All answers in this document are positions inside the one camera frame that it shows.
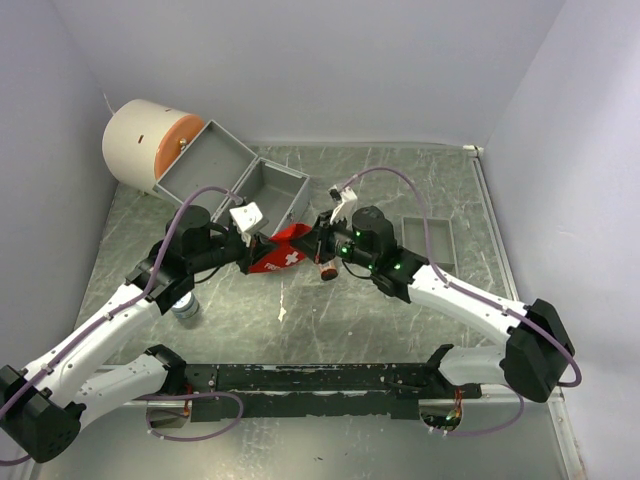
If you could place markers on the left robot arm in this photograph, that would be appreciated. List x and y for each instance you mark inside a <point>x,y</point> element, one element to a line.
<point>46,404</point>

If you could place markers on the brown medicine bottle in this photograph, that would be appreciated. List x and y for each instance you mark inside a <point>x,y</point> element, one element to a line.
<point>328,270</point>

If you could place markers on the grey divided tray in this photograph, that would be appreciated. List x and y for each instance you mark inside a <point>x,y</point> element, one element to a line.
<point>441,240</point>

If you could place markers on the aluminium frame rail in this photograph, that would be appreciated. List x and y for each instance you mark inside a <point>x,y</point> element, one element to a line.
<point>534,380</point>

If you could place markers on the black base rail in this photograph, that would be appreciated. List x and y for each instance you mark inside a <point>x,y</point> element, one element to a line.
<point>318,404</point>

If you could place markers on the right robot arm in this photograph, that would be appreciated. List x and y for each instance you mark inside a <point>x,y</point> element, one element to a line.
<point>530,349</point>

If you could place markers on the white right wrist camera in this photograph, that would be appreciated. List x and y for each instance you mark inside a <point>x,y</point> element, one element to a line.
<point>345,201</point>

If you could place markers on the red first aid pouch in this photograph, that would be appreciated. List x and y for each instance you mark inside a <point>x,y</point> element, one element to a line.
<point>280,251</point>

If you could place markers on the white round jar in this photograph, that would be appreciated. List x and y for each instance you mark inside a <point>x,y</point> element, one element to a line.
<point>186,309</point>

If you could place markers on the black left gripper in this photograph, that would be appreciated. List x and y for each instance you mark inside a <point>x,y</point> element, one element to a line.
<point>258,247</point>

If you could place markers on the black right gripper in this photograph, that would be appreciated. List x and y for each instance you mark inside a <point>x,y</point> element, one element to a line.
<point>315,243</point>

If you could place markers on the white cylinder with orange face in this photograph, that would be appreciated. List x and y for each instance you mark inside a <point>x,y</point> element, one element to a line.
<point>143,139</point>

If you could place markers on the grey metal case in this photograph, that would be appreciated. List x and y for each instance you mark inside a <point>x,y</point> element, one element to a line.
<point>216,157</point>

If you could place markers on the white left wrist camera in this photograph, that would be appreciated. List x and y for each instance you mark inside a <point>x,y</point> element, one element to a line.
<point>248,220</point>

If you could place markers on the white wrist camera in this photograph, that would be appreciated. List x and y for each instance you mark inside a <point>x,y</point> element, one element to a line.
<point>345,201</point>
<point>248,220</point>

